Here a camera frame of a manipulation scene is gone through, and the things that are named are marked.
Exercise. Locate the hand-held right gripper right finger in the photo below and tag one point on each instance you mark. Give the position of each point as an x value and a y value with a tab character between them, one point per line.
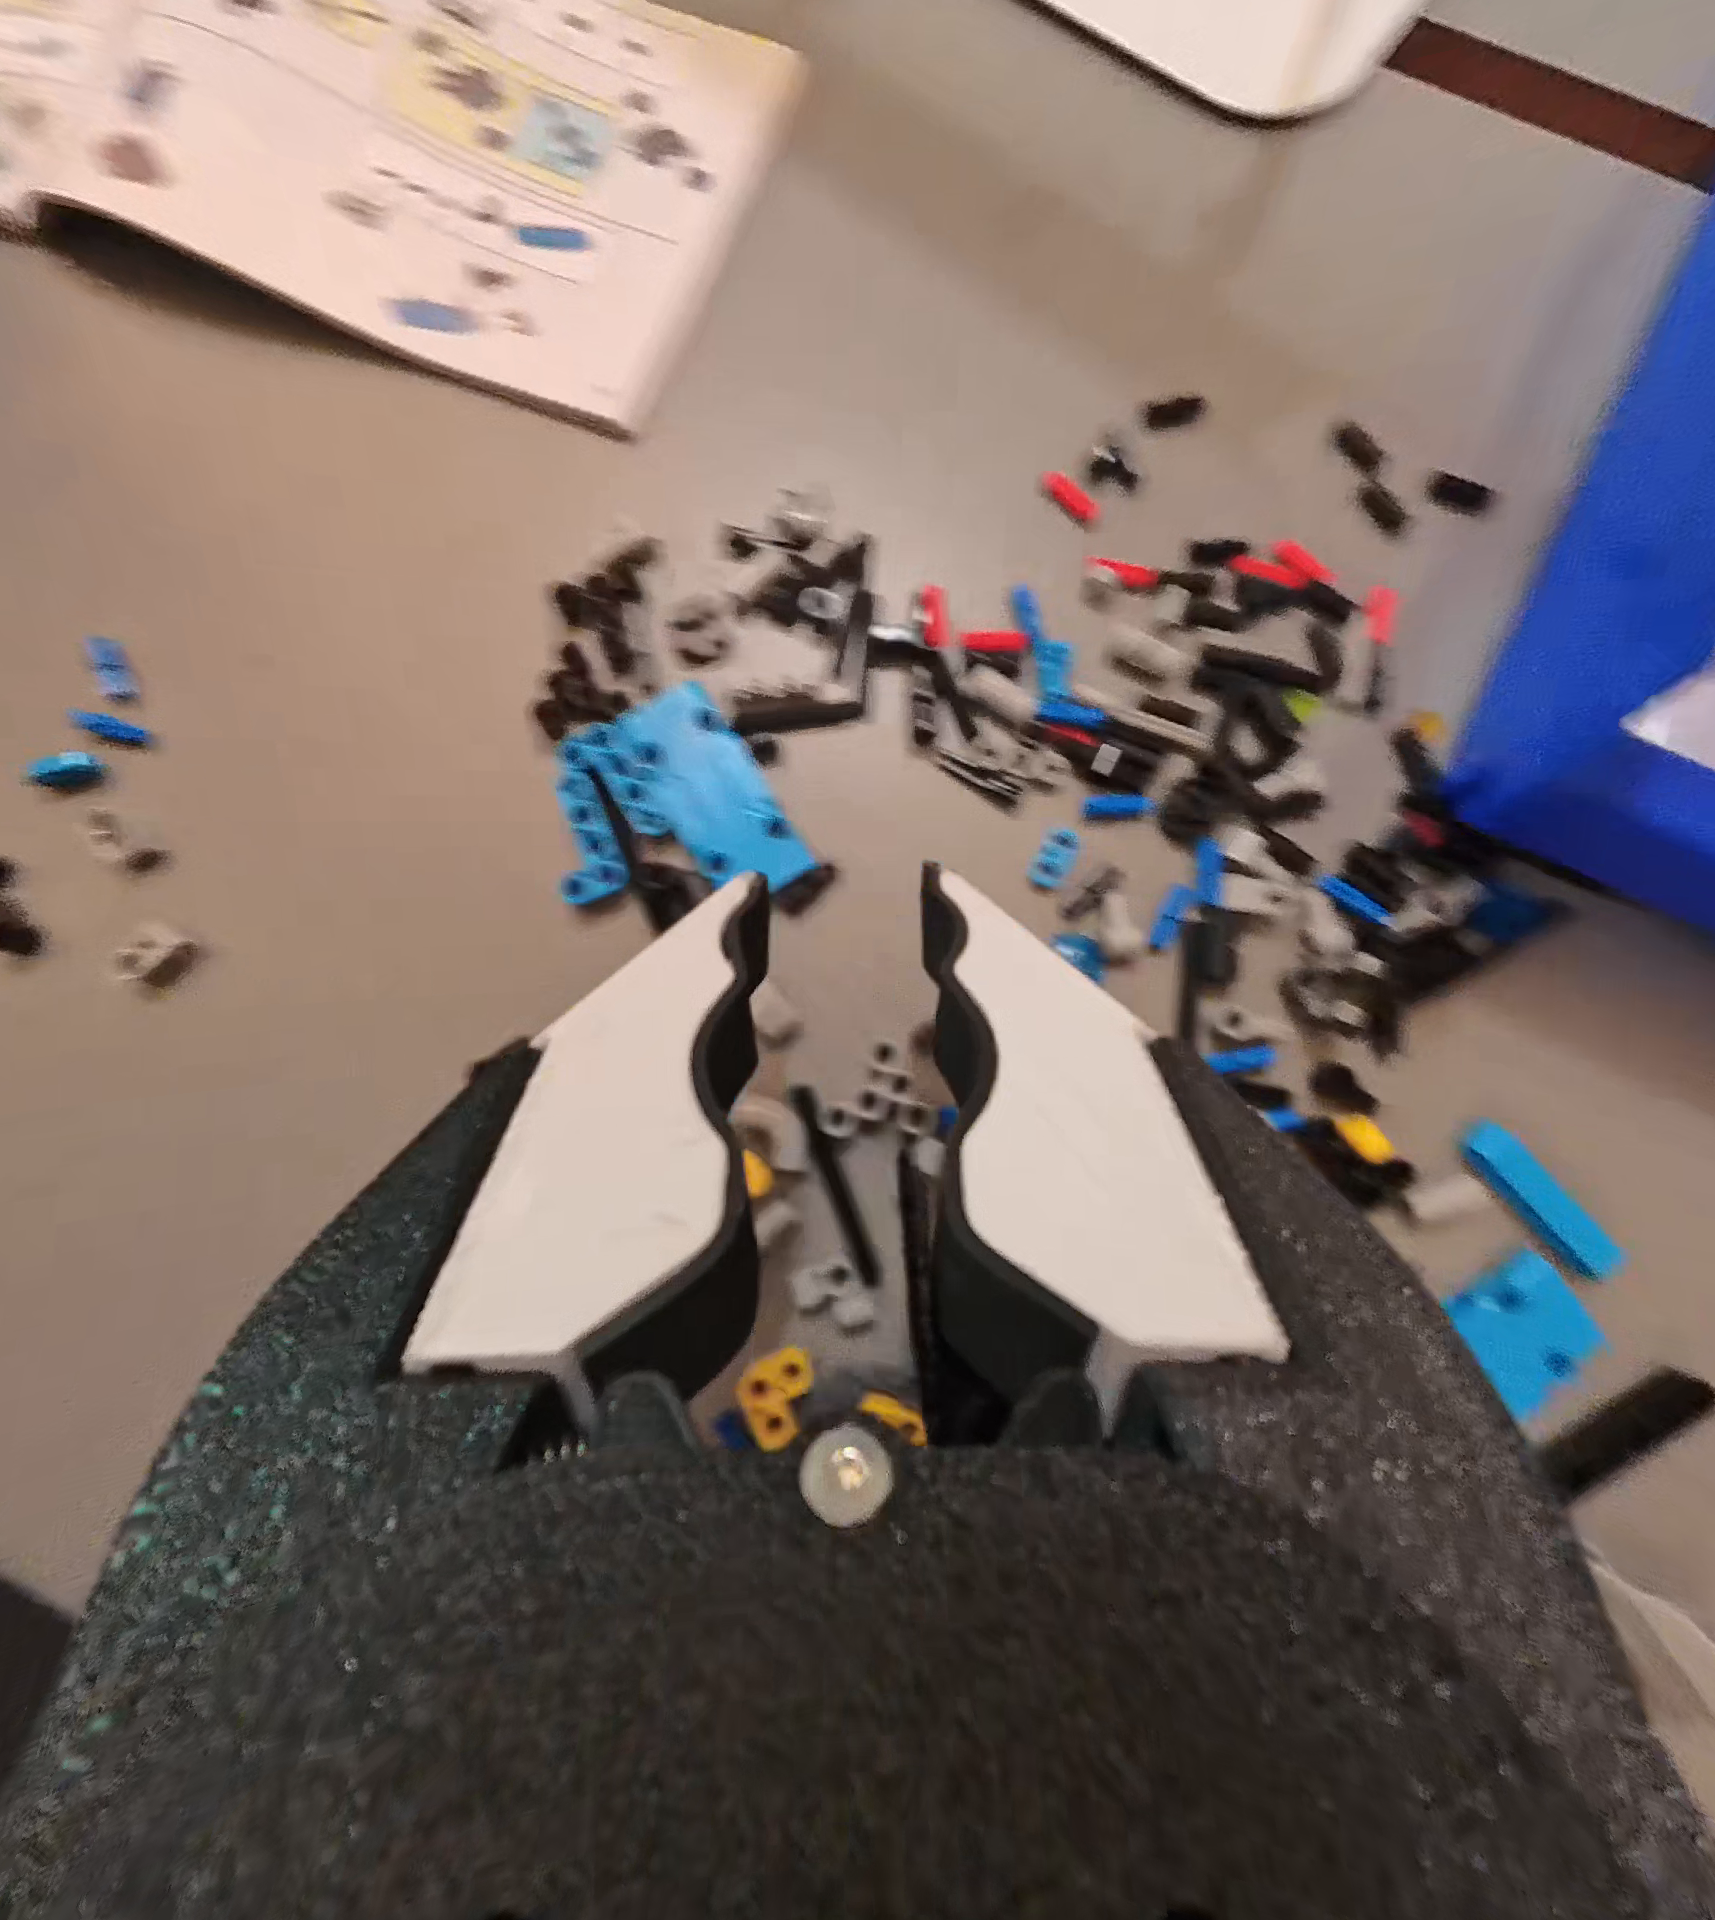
1098	1200

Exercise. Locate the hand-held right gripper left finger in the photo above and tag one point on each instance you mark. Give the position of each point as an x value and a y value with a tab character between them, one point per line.
589	1200

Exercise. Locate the small grey connector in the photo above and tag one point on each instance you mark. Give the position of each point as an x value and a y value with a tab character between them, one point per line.
125	840
161	956

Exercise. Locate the pile of small building parts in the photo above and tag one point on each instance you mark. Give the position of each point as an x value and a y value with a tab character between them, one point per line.
1218	721

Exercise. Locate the long blue pin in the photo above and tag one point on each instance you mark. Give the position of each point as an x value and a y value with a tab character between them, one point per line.
111	728

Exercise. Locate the thin light blue beam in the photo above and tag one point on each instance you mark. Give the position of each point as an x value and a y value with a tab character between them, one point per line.
65	771

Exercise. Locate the instruction booklet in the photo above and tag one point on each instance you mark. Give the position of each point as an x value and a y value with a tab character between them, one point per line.
273	150

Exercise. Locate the long light blue beam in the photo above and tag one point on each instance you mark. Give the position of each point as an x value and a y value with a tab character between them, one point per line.
1540	1200

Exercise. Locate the black holed beam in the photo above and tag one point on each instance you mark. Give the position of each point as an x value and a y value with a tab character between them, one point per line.
1630	1433

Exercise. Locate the blue bin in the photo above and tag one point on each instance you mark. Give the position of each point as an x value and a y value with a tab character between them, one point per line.
1668	525

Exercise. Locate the white stand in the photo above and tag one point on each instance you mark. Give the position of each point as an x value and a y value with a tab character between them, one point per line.
1248	52

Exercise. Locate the large blue frame block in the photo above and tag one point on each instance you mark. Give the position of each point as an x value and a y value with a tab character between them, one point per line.
693	780

